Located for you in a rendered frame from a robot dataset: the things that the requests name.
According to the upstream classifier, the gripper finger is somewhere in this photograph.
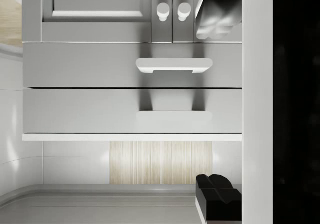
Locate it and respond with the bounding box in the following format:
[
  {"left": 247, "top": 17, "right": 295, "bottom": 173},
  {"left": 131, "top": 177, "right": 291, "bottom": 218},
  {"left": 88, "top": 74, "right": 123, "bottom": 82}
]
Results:
[
  {"left": 194, "top": 0, "right": 243, "bottom": 40},
  {"left": 195, "top": 174, "right": 243, "bottom": 224}
]

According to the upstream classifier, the white cabinet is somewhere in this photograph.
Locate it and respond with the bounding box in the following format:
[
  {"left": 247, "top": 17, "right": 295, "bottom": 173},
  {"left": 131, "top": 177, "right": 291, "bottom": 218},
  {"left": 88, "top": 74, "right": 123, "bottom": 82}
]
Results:
[{"left": 21, "top": 0, "right": 243, "bottom": 142}]

